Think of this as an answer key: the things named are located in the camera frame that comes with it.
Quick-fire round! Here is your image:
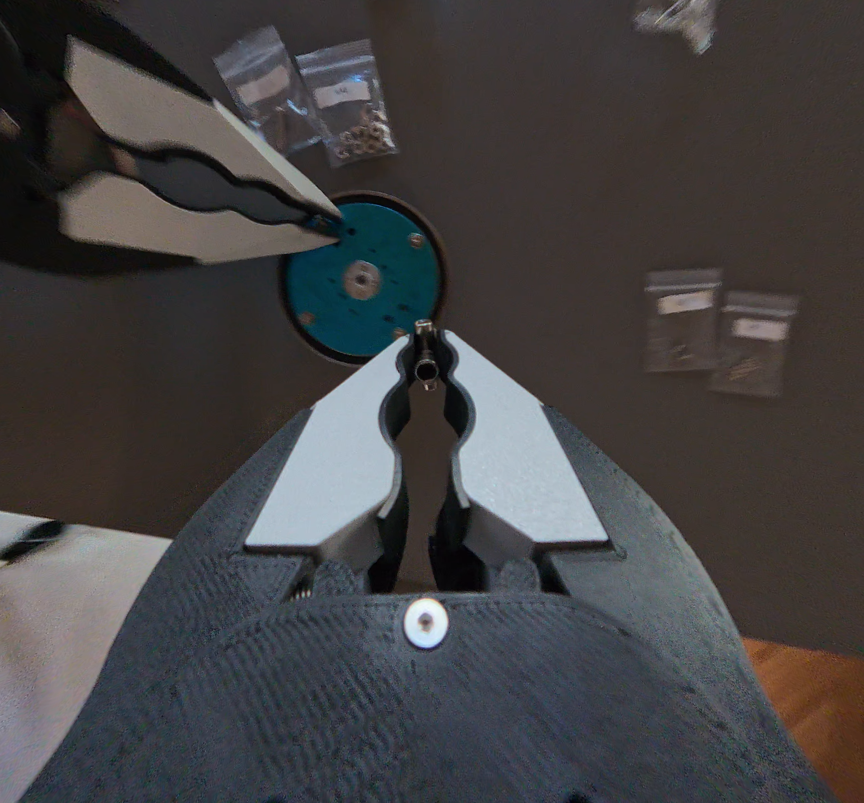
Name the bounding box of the blue disc with black rim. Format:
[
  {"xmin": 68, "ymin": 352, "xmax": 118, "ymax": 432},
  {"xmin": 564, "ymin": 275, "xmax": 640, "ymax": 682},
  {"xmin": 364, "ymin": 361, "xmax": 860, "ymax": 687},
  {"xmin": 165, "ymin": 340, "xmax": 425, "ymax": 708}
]
[{"xmin": 278, "ymin": 192, "xmax": 448, "ymax": 367}]

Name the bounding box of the black lanyard strap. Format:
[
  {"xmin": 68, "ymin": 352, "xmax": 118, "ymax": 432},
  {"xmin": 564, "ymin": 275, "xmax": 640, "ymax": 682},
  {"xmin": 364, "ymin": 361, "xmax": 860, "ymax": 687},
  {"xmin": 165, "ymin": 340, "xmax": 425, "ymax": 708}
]
[{"xmin": 0, "ymin": 518, "xmax": 70, "ymax": 565}]

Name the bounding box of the metal cross socket wrench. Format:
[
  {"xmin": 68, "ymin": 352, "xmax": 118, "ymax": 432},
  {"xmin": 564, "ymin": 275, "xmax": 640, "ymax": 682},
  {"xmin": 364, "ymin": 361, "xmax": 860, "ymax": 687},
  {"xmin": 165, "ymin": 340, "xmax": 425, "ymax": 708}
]
[{"xmin": 412, "ymin": 319, "xmax": 441, "ymax": 392}]

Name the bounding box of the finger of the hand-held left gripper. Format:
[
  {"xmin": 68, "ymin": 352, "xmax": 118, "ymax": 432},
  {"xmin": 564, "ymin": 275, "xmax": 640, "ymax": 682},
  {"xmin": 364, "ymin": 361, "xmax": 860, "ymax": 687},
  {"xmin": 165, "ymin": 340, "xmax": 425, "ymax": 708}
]
[
  {"xmin": 56, "ymin": 170, "xmax": 338, "ymax": 266},
  {"xmin": 63, "ymin": 35, "xmax": 343, "ymax": 225}
]

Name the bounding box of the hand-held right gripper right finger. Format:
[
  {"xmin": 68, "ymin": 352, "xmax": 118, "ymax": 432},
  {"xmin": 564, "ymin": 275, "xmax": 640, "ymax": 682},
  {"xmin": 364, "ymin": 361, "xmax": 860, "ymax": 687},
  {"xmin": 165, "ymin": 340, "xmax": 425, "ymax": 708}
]
[{"xmin": 441, "ymin": 329, "xmax": 611, "ymax": 589}]

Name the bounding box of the person's white t-shirt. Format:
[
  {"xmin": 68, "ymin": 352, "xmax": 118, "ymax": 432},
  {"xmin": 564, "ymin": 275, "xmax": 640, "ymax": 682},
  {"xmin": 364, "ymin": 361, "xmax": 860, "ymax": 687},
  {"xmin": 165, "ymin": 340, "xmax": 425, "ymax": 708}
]
[{"xmin": 0, "ymin": 510, "xmax": 174, "ymax": 803}]

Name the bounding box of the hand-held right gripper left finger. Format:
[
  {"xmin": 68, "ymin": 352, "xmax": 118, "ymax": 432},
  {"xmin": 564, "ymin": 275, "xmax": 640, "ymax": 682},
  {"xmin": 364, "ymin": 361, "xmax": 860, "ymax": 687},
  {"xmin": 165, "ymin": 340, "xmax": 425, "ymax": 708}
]
[{"xmin": 243, "ymin": 334, "xmax": 413, "ymax": 593}]

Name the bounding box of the clear plastic parts bag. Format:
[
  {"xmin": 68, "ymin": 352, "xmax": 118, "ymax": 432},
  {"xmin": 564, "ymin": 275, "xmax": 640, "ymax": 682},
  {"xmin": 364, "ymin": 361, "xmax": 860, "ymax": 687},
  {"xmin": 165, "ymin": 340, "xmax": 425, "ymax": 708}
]
[
  {"xmin": 641, "ymin": 267, "xmax": 725, "ymax": 374},
  {"xmin": 707, "ymin": 289, "xmax": 802, "ymax": 400},
  {"xmin": 212, "ymin": 24, "xmax": 325, "ymax": 157},
  {"xmin": 294, "ymin": 38, "xmax": 399, "ymax": 171}
]

